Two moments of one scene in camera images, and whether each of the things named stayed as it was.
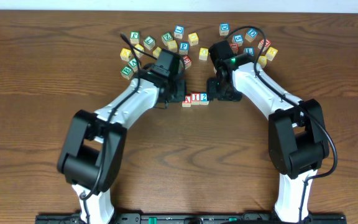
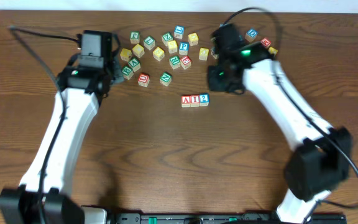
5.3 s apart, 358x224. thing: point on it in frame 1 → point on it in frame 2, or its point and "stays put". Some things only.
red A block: (187, 103) stays put
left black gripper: (181, 96) → (114, 63)
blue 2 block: (204, 98) stays put
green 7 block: (149, 43) stays put
